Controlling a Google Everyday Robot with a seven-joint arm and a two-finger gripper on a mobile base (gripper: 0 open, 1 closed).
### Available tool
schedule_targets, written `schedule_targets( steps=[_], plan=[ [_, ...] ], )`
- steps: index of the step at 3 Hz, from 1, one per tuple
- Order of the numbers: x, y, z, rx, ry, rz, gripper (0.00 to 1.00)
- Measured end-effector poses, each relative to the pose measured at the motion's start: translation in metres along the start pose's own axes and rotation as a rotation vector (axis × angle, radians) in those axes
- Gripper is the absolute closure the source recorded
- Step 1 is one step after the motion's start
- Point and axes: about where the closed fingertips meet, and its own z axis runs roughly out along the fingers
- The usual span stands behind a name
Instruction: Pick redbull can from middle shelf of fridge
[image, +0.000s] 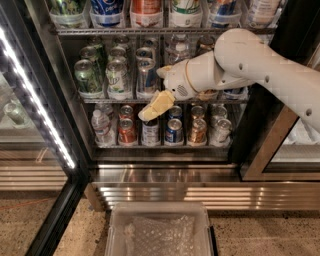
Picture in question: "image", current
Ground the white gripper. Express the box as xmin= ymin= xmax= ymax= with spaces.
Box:
xmin=138 ymin=60 xmax=197 ymax=121

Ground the silver blue redbull can front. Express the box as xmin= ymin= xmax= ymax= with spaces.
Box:
xmin=137 ymin=58 xmax=157 ymax=93

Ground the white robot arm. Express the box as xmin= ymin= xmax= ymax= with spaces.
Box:
xmin=139 ymin=28 xmax=320 ymax=131

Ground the lower blue pepsi can back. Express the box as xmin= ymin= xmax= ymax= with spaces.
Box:
xmin=168 ymin=105 xmax=183 ymax=120

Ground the blue pepsi can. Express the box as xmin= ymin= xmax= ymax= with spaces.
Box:
xmin=168 ymin=105 xmax=183 ymax=120
xmin=165 ymin=118 xmax=182 ymax=143
xmin=223 ymin=87 xmax=245 ymax=95

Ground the redbull can middle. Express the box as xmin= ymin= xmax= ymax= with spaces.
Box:
xmin=135 ymin=47 xmax=153 ymax=60

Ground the lower gold can back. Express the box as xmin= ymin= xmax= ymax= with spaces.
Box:
xmin=191 ymin=106 xmax=205 ymax=120

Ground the gold can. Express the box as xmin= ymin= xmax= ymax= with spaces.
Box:
xmin=197 ymin=89 xmax=218 ymax=101
xmin=196 ymin=36 xmax=215 ymax=56
xmin=191 ymin=106 xmax=205 ymax=120
xmin=188 ymin=119 xmax=207 ymax=143

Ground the redbull can back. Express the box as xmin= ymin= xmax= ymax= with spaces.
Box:
xmin=143 ymin=38 xmax=159 ymax=50

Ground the orange soda can back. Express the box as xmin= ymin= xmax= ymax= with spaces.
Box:
xmin=119 ymin=105 xmax=134 ymax=120

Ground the orange soda can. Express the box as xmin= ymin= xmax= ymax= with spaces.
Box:
xmin=119 ymin=105 xmax=134 ymax=120
xmin=118 ymin=118 xmax=136 ymax=143

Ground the lower blue pepsi can front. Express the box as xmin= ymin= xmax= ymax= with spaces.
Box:
xmin=165 ymin=118 xmax=182 ymax=143

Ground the green white 7up can front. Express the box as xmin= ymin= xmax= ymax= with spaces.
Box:
xmin=106 ymin=60 xmax=129 ymax=94

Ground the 7up can middle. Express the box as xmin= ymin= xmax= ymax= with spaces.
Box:
xmin=108 ymin=46 xmax=127 ymax=61

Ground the lower gold can front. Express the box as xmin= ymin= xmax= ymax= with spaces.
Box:
xmin=188 ymin=119 xmax=207 ymax=143

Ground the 7up can back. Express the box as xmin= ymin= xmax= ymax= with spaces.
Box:
xmin=113 ymin=35 xmax=131 ymax=50

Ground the orange soda can front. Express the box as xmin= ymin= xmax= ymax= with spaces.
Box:
xmin=118 ymin=118 xmax=136 ymax=143

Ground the silver can back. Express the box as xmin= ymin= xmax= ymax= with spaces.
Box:
xmin=210 ymin=105 xmax=228 ymax=121

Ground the green soda can front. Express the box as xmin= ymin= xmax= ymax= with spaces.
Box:
xmin=74 ymin=59 xmax=102 ymax=94

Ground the green soda can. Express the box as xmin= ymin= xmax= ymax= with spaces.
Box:
xmin=87 ymin=36 xmax=105 ymax=54
xmin=74 ymin=59 xmax=102 ymax=94
xmin=79 ymin=46 xmax=104 ymax=72

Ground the lower shelf water bottle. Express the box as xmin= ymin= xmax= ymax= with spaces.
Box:
xmin=91 ymin=109 xmax=114 ymax=147

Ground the top shelf red can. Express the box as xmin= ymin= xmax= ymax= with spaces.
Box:
xmin=131 ymin=0 xmax=161 ymax=14

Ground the green soda can back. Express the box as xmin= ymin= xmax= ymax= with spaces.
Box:
xmin=87 ymin=36 xmax=105 ymax=54

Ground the green soda can middle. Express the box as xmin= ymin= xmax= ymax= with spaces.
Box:
xmin=79 ymin=46 xmax=104 ymax=72

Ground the top shelf green white bottle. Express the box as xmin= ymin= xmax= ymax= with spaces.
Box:
xmin=171 ymin=0 xmax=200 ymax=14

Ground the top shelf pepsi can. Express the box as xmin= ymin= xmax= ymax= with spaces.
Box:
xmin=90 ymin=0 xmax=124 ymax=27

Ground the top shelf blue orange can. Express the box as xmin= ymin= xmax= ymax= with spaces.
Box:
xmin=208 ymin=0 xmax=240 ymax=28

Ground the top shelf green can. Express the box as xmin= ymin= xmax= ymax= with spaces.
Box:
xmin=50 ymin=0 xmax=85 ymax=15

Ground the glass fridge door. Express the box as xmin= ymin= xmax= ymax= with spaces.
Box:
xmin=0 ymin=0 xmax=88 ymax=256

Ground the clear water bottle front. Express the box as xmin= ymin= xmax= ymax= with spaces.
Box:
xmin=167 ymin=43 xmax=191 ymax=65

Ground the clear water bottle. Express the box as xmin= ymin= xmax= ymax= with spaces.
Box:
xmin=169 ymin=34 xmax=190 ymax=50
xmin=167 ymin=43 xmax=191 ymax=65

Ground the clear water bottle back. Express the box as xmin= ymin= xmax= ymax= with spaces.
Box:
xmin=169 ymin=34 xmax=190 ymax=50

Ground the dark juice bottle white cap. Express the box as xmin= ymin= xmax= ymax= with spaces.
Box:
xmin=142 ymin=119 xmax=159 ymax=146

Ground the clear plastic bin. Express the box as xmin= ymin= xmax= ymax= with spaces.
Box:
xmin=104 ymin=202 xmax=214 ymax=256

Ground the bubble wrap sheet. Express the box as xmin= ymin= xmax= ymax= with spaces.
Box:
xmin=124 ymin=215 xmax=195 ymax=256

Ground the middle wire shelf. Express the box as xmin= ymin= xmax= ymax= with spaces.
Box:
xmin=82 ymin=98 xmax=248 ymax=104

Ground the wire shelf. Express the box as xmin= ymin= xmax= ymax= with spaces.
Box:
xmin=54 ymin=27 xmax=278 ymax=36
xmin=82 ymin=98 xmax=248 ymax=104

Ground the top wire shelf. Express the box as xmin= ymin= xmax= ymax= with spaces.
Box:
xmin=54 ymin=27 xmax=278 ymax=36

